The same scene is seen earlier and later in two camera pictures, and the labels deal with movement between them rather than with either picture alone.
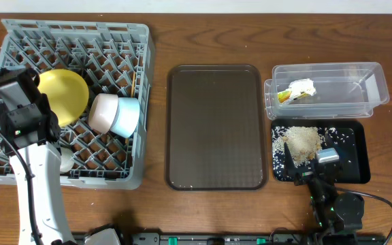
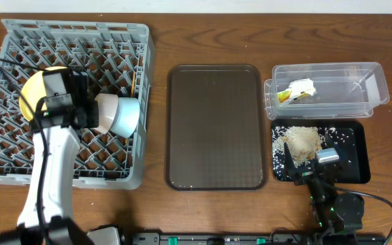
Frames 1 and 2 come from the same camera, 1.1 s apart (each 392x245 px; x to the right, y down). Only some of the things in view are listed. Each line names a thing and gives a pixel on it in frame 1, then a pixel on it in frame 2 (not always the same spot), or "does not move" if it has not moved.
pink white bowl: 103,111 does not move
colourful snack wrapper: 284,96 does not move
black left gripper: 41,103 -> 89,113
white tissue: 304,86 does not move
